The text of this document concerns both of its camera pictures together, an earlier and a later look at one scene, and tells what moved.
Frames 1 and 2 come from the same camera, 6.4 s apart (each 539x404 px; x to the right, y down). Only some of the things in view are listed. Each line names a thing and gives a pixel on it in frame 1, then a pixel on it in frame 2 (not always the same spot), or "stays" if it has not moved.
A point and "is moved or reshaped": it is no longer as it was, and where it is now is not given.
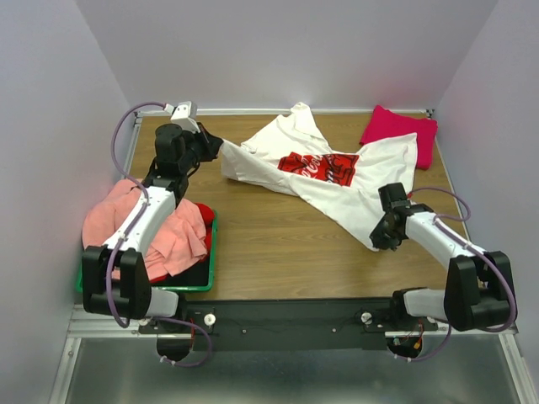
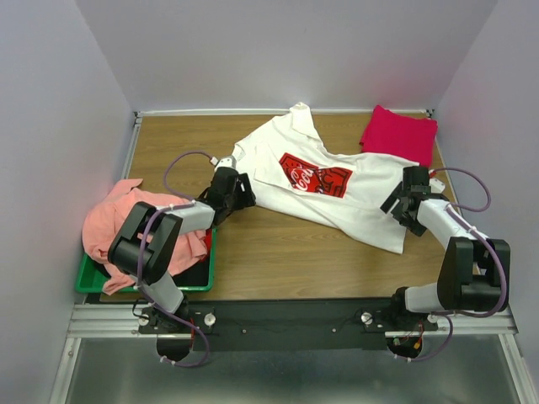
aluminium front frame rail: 86,325 stays
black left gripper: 210,142 -> 247,198
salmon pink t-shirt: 182,240 stays
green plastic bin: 199,280 stays
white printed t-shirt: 291,152 is moved or reshaped
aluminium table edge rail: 137,116 stays
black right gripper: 380,241 -> 397,194
